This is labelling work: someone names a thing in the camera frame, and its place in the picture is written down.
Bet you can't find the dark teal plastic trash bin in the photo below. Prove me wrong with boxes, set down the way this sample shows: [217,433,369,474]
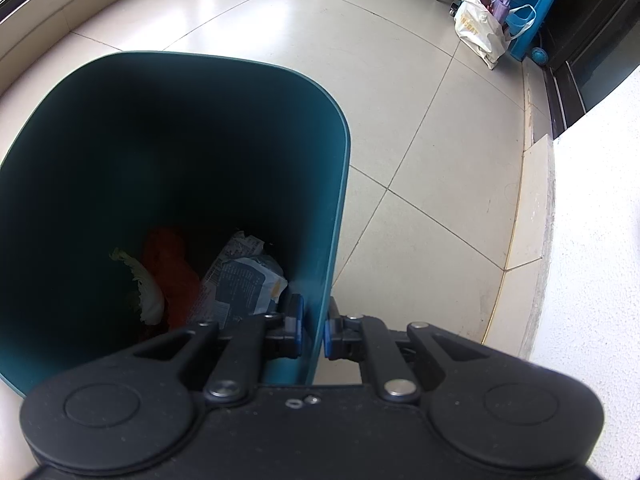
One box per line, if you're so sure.
[1,52,350,394]

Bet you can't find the red trash in bin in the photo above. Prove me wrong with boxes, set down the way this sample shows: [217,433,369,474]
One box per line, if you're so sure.
[143,230,201,330]

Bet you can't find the crumpled printed snack wrapper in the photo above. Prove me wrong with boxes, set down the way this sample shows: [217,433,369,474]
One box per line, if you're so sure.
[189,231,288,328]

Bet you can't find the white green foam net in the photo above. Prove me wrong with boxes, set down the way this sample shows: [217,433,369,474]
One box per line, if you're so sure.
[111,248,165,326]

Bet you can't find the small blue ball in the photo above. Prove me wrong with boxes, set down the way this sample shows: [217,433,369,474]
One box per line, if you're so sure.
[530,47,549,66]

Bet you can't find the white canvas tote bag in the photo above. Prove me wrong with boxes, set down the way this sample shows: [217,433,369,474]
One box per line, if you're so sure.
[454,0,537,70]

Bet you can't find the dark sliding door frame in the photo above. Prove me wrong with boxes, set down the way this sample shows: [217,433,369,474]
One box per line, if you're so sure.
[538,0,639,138]

